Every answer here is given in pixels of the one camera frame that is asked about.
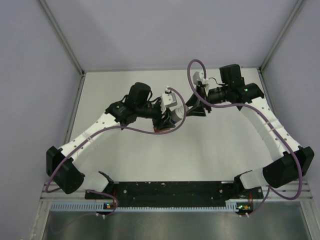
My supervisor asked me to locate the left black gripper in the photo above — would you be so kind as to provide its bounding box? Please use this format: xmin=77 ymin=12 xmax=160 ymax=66
xmin=136 ymin=101 xmax=175 ymax=131

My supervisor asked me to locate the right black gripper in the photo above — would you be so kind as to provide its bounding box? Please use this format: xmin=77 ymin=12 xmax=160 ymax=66
xmin=184 ymin=84 xmax=231 ymax=116

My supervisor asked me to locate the red weekly pill organizer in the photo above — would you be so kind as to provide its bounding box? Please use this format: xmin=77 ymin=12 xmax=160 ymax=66
xmin=153 ymin=126 xmax=172 ymax=133

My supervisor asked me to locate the white pill bottle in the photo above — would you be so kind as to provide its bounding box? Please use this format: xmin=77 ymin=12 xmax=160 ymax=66
xmin=171 ymin=105 xmax=185 ymax=124

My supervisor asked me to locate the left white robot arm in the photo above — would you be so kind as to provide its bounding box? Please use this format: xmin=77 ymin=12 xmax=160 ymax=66
xmin=45 ymin=82 xmax=180 ymax=199

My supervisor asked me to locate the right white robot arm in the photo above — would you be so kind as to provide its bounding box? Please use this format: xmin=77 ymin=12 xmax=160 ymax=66
xmin=186 ymin=59 xmax=315 ymax=198

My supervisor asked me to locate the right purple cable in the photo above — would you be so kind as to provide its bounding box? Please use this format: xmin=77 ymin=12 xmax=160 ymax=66
xmin=187 ymin=59 xmax=305 ymax=216

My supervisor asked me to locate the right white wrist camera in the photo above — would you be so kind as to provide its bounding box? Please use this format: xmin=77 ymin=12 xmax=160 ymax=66
xmin=192 ymin=71 xmax=209 ymax=91

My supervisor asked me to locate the right aluminium frame post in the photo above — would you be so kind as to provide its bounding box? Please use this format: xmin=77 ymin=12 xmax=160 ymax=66
xmin=258 ymin=0 xmax=307 ymax=73

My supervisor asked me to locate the aluminium frame post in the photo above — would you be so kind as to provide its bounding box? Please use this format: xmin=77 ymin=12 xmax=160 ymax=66
xmin=258 ymin=0 xmax=307 ymax=73
xmin=37 ymin=0 xmax=85 ymax=76

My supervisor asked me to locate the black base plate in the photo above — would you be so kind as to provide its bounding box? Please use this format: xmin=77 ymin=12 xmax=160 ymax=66
xmin=84 ymin=181 xmax=265 ymax=208

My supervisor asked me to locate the grey slotted cable duct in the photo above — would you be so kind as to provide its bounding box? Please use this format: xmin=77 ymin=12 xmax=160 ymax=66
xmin=50 ymin=201 xmax=252 ymax=213

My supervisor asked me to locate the left aluminium frame post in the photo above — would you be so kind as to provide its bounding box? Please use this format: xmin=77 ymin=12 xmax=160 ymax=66
xmin=37 ymin=0 xmax=85 ymax=76

